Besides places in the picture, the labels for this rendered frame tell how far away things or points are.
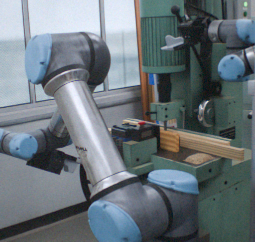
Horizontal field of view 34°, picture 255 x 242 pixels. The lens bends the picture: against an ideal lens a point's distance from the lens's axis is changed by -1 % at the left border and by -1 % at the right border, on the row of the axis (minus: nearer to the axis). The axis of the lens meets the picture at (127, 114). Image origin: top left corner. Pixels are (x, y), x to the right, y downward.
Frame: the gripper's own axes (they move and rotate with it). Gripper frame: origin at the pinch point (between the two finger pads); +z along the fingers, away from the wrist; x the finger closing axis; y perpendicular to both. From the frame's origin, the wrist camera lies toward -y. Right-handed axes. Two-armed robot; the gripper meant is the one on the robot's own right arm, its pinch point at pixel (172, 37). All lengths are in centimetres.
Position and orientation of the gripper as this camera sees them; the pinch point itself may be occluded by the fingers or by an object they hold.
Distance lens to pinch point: 158.3
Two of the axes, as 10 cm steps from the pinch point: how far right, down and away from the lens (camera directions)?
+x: -5.9, 7.1, -3.9
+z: -6.5, -1.3, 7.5
